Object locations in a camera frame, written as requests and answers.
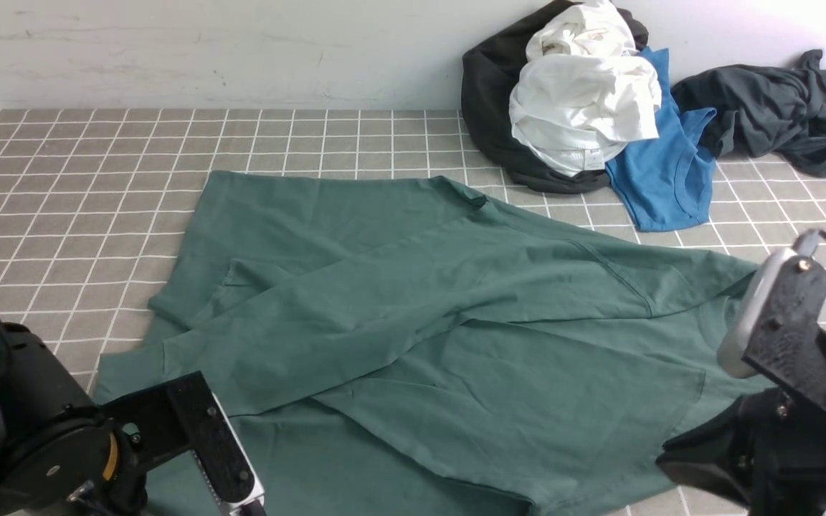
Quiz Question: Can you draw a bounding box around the white crumpled shirt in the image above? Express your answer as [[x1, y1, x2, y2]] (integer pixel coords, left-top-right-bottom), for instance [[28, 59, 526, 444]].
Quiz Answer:
[[509, 1, 662, 176]]

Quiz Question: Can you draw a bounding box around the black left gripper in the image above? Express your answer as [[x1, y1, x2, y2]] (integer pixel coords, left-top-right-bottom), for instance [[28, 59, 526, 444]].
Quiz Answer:
[[0, 408, 148, 515]]

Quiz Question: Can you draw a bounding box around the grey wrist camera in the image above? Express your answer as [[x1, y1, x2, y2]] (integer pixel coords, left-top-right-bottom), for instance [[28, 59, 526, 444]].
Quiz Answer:
[[717, 229, 826, 403], [101, 372, 266, 515]]

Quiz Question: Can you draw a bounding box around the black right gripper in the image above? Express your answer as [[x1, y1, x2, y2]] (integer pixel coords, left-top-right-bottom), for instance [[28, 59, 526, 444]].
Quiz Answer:
[[656, 337, 826, 515]]

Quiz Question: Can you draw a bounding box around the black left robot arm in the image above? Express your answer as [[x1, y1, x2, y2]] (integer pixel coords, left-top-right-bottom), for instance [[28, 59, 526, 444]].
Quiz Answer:
[[0, 323, 147, 515]]

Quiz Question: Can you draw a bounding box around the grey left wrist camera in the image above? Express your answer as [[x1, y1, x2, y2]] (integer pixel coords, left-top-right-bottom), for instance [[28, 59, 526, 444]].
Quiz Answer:
[[101, 372, 266, 515]]

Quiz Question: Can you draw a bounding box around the green long-sleeve top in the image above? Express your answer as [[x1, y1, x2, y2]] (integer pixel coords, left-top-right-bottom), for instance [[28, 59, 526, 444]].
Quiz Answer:
[[96, 172, 767, 515]]

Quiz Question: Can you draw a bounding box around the blue t-shirt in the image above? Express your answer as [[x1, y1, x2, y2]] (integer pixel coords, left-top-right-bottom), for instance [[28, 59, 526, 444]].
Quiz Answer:
[[606, 48, 716, 232]]

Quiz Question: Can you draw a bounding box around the dark grey crumpled garment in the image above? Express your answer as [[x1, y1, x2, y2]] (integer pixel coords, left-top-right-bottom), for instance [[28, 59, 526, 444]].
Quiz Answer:
[[671, 49, 826, 178]]

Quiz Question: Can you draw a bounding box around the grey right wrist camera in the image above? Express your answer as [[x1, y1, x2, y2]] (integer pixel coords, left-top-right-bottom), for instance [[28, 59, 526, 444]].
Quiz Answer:
[[717, 229, 826, 403]]

